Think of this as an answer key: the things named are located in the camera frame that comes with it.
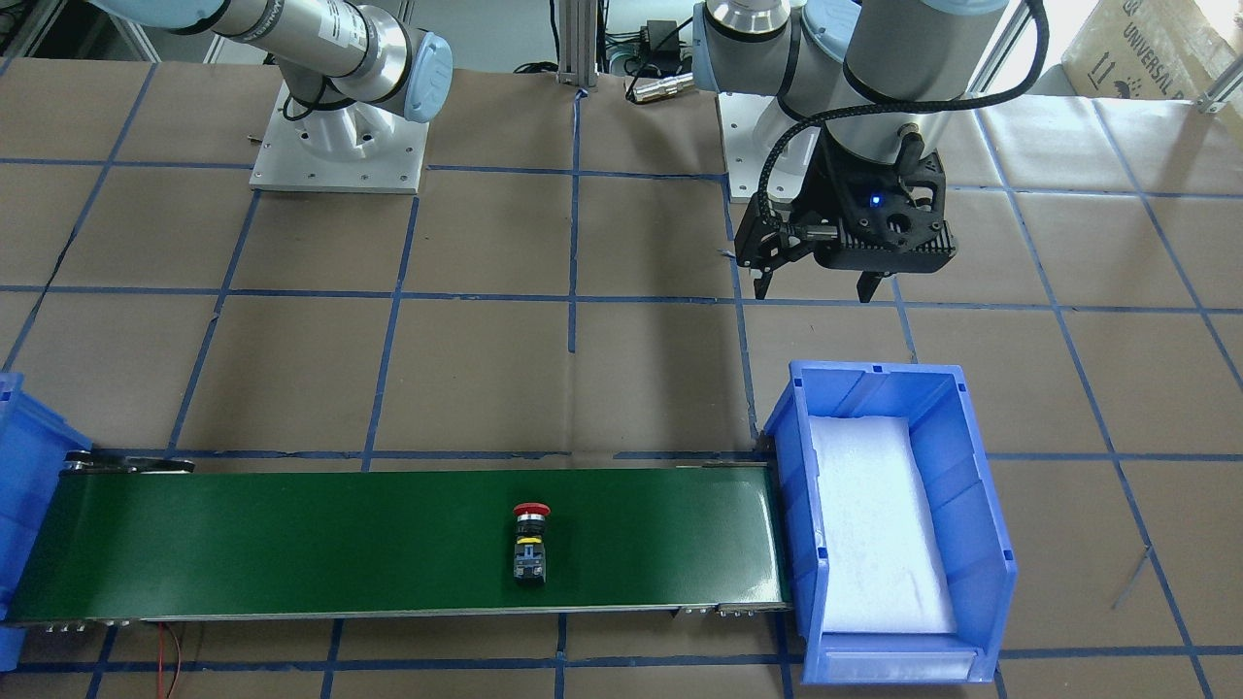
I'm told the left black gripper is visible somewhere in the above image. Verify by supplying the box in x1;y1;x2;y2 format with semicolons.
735;129;958;303

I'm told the red push button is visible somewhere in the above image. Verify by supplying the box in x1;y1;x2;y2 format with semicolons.
512;502;551;585

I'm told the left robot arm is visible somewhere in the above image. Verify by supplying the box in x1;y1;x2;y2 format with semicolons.
691;1;1052;303

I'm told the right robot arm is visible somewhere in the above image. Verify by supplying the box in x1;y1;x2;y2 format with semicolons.
96;1;454;162

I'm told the white foam pad bin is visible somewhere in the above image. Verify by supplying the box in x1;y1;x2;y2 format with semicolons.
809;415;957;634

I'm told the blue bin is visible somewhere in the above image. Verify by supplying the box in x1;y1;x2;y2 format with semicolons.
764;361;1018;684
1;373;92;619

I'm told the cardboard box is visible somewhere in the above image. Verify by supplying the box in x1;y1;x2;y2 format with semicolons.
1062;1;1241;100

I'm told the green conveyor belt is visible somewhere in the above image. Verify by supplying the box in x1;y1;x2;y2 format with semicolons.
7;466;793;626

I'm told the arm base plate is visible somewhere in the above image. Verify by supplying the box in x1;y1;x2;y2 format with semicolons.
250;85;429;195
718;92;820;205

